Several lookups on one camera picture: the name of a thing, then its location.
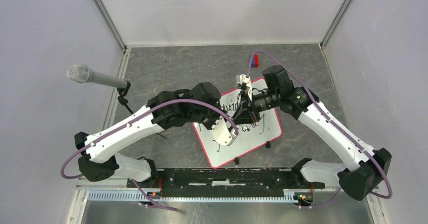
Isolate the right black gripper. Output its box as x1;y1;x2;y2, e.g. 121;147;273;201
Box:
231;89;280;125

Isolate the pink framed whiteboard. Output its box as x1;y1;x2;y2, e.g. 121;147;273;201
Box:
192;78;283;170

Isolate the white whiteboard marker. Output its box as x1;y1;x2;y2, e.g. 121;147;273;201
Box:
241;125;253;132

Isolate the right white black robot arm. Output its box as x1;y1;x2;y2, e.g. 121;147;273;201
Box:
232;66;392;201

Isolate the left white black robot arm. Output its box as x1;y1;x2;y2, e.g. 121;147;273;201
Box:
75;82;221;188

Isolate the blue and red eraser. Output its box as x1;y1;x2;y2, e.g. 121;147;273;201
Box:
250;54;259;68

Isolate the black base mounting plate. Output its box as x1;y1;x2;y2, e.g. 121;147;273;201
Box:
139;167;325;198

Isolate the black microphone stand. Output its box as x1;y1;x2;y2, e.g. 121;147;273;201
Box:
117;80;134;115

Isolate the grey microphone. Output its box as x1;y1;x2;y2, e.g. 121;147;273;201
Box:
67;65;130;89

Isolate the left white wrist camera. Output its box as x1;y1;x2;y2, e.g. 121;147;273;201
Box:
210;117;237;146

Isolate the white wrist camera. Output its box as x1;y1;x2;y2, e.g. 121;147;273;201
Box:
210;117;237;146
236;74;252;101

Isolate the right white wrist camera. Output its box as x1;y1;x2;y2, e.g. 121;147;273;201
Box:
236;74;252;101

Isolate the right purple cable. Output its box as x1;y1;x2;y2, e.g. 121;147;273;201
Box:
246;50;394;210

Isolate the blue toothed cable rail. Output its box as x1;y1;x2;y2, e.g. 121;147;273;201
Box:
88;190;298;204

